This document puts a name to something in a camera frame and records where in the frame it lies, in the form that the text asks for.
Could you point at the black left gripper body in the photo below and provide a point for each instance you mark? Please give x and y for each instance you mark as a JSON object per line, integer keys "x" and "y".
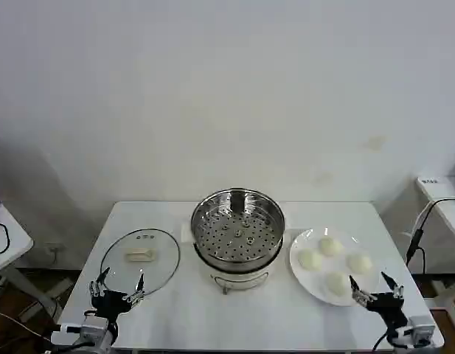
{"x": 111, "y": 302}

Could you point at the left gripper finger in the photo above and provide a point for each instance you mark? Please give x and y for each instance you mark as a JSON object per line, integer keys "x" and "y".
{"x": 97, "y": 285}
{"x": 140, "y": 287}

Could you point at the white round plate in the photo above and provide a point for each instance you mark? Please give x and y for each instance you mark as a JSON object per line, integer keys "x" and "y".
{"x": 315, "y": 284}

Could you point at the white small table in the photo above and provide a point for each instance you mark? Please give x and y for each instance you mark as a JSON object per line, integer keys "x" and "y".
{"x": 197, "y": 317}

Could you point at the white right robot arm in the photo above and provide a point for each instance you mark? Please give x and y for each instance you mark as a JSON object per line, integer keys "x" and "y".
{"x": 419, "y": 330}

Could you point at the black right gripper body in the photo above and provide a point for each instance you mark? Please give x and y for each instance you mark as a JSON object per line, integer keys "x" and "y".
{"x": 389, "y": 308}

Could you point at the steel steamer basket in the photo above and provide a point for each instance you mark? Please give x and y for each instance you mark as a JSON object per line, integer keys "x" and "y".
{"x": 237, "y": 236}

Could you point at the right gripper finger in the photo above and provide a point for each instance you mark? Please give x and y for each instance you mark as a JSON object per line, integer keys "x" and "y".
{"x": 361, "y": 295}
{"x": 396, "y": 289}

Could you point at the white labelled side table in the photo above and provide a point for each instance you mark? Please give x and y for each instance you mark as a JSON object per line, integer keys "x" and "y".
{"x": 448, "y": 217}

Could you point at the white wall socket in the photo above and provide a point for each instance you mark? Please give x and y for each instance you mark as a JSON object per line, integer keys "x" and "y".
{"x": 54, "y": 248}

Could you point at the oval glass lid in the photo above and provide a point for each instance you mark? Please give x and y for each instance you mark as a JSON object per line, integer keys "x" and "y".
{"x": 140, "y": 255}

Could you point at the white cooker base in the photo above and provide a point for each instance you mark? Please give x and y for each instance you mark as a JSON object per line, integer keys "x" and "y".
{"x": 238, "y": 280}

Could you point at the white steamed bun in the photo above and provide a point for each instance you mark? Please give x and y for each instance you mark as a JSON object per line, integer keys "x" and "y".
{"x": 330, "y": 246}
{"x": 310, "y": 259}
{"x": 359, "y": 263}
{"x": 337, "y": 283}

